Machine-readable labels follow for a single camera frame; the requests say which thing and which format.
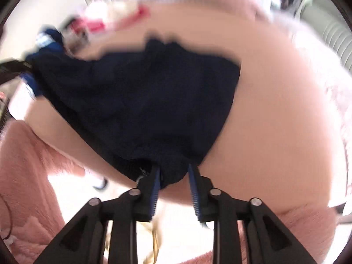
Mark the dark navy shorts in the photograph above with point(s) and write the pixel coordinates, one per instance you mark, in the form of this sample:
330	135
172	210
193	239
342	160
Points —
162	105

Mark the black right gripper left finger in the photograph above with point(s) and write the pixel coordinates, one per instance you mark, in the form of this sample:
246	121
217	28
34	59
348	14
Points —
82	240

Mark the white and pink garment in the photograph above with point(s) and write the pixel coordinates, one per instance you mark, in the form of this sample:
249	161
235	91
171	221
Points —
99	18

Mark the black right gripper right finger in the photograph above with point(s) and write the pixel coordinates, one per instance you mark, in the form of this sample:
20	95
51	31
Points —
243	227

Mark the pink bed sheet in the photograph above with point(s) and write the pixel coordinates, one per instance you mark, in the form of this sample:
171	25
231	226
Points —
276	144

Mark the blue white-striped jacket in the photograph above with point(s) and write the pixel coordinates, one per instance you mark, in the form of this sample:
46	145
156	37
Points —
48	39

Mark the pink fluffy sleeve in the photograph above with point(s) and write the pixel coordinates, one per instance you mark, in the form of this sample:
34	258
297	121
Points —
30	213

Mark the grey padded headboard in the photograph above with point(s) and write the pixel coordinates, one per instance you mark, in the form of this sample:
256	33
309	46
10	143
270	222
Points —
327	21

